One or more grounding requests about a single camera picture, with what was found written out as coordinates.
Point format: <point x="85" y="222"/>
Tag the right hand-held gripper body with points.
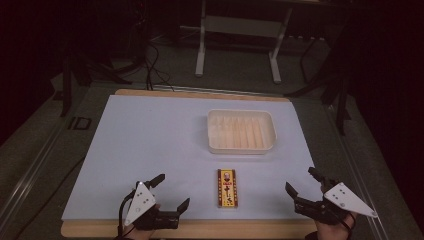
<point x="336" y="203"/>

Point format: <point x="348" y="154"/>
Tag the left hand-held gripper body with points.
<point x="140" y="201"/>

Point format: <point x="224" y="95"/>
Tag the yellow and red box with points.
<point x="227" y="188"/>

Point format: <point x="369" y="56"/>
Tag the white ribbed plastic tray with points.
<point x="241" y="131"/>

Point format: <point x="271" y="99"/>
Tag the person's right hand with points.
<point x="330" y="231"/>

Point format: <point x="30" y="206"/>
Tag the person's left hand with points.
<point x="146" y="234"/>

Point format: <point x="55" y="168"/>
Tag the pale blue table mat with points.
<point x="150" y="150"/>

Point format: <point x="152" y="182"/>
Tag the black tripod stand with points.
<point x="68" y="86"/>
<point x="340" y="100"/>

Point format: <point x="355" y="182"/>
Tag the silver bar behind table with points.
<point x="206" y="90"/>

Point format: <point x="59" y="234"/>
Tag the aluminium floor rail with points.
<point x="360" y="166"/>
<point x="30" y="173"/>

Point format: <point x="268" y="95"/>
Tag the white metal frame stand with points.
<point x="200" y="50"/>

